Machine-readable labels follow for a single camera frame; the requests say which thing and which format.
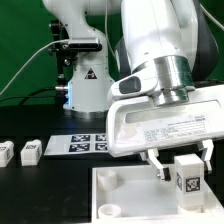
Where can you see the white square table top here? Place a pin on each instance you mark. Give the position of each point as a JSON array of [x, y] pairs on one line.
[[134, 195]]

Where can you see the white AprilTag marker sheet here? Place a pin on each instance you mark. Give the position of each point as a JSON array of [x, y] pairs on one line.
[[76, 144]]

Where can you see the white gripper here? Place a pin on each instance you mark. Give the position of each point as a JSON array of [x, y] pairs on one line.
[[136, 125]]

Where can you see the silver camera on stand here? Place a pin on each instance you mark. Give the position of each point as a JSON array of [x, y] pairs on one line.
[[85, 44]]

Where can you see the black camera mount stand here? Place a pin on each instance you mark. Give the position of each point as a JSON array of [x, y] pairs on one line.
[[64, 58]]

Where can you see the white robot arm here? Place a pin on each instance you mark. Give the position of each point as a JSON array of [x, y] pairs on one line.
[[139, 63]]

